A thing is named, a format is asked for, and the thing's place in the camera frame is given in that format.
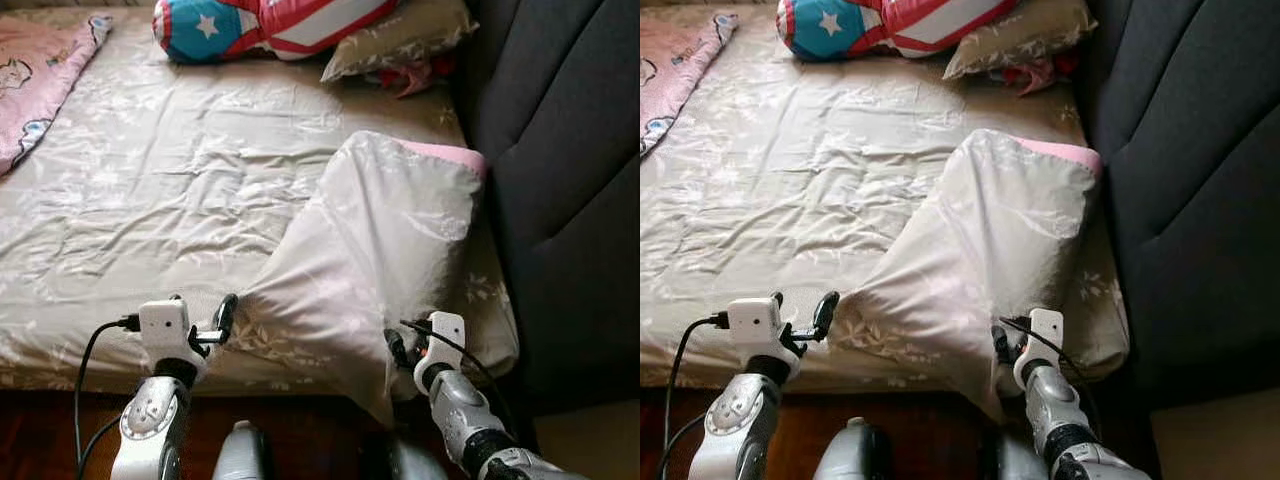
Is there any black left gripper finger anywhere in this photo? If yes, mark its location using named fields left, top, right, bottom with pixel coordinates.
left=213, top=292, right=240, bottom=343
left=813, top=290, right=841, bottom=343

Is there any dark grey upholstered sofa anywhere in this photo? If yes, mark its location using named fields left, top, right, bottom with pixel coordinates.
left=455, top=0, right=641, bottom=416
left=1075, top=0, right=1280, bottom=411

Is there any silver robot leg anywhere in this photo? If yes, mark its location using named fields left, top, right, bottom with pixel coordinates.
left=362, top=432, right=449, bottom=480
left=212, top=420, right=277, bottom=480
left=812, top=417, right=891, bottom=480
left=978, top=430, right=1051, bottom=480

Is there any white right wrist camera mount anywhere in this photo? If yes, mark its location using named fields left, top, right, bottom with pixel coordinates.
left=413, top=311, right=467, bottom=393
left=1015, top=308, right=1066, bottom=386

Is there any beige floral pillow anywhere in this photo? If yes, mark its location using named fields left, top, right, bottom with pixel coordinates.
left=943, top=0, right=1099, bottom=83
left=320, top=0, right=480, bottom=84

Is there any beige pillow with pink inner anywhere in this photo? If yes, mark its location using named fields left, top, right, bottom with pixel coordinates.
left=828, top=128, right=1104, bottom=426
left=235, top=130, right=489, bottom=428

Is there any silver left robot leg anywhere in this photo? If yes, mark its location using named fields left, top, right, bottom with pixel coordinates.
left=812, top=417, right=891, bottom=480
left=212, top=420, right=277, bottom=480

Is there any bed with beige floral sheet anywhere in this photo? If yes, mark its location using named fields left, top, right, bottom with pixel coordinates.
left=0, top=8, right=521, bottom=396
left=640, top=5, right=1131, bottom=393

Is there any silver right robot leg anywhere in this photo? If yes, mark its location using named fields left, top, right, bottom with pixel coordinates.
left=362, top=432, right=449, bottom=480
left=978, top=430, right=1051, bottom=480

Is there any star striped bolster pillow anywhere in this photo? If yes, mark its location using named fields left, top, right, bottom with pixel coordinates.
left=776, top=0, right=1021, bottom=63
left=152, top=0, right=401, bottom=65

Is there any red pink cloth item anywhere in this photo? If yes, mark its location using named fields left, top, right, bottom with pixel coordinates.
left=378, top=58, right=446, bottom=99
left=1005, top=55, right=1081, bottom=98

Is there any pink bear print blanket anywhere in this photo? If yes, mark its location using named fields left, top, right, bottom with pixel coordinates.
left=640, top=12, right=739, bottom=161
left=0, top=12, right=113, bottom=179

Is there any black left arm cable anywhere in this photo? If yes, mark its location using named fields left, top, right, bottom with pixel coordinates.
left=655, top=312, right=731, bottom=480
left=73, top=314, right=143, bottom=480

